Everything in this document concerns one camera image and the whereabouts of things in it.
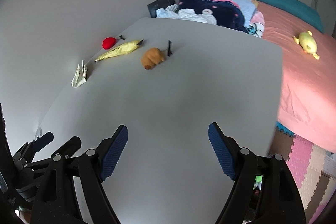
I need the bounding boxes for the green frog plush toy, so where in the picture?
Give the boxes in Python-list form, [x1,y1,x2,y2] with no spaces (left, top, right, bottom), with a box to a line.
[255,175,263,184]

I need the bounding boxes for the left black gripper arm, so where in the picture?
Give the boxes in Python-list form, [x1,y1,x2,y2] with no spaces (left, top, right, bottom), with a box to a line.
[1,119,83,223]

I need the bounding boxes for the beige desk with shelves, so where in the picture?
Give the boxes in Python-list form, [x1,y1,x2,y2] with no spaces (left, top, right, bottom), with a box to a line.
[37,18,282,223]

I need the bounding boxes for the crumpled white paper wrapper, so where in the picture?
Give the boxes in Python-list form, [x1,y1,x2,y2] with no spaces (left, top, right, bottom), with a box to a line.
[71,60,88,88]

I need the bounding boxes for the bed with salmon pink sheet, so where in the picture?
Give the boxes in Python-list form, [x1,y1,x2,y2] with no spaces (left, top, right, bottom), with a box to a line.
[258,2,335,152]

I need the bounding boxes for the black hair clip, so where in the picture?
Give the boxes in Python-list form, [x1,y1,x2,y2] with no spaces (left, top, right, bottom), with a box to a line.
[167,40,173,57]

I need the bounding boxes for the brown bread-like toy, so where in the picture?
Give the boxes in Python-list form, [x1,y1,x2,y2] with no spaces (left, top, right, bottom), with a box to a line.
[141,48,165,70]

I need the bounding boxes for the colourful foam puzzle floor mat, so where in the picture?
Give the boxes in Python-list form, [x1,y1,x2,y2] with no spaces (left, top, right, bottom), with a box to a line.
[268,122,335,223]

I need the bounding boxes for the yellow banana toy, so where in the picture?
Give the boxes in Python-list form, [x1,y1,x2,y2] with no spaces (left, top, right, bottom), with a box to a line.
[94,40,143,63]

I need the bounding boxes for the red round toy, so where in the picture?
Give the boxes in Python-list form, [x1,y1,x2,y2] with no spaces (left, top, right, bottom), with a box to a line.
[102,37,117,50]

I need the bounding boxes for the white pink plush toy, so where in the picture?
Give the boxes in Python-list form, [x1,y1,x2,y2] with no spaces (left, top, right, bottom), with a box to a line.
[247,10,265,38]

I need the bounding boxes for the navy blue patterned blanket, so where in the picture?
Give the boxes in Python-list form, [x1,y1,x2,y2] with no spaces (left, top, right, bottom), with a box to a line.
[178,0,248,33]

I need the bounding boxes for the yellow chick plush toy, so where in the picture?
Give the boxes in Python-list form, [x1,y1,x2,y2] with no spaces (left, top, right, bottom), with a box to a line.
[293,31,320,60]

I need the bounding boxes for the white crumpled cloth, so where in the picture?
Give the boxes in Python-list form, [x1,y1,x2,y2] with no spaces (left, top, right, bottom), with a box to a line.
[156,5,217,25]

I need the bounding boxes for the light blue knitted blanket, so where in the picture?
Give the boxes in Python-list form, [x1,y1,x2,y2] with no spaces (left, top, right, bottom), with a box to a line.
[231,0,257,22]

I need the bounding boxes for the teal blue pillow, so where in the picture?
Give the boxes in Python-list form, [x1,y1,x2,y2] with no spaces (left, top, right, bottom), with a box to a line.
[258,0,325,34]

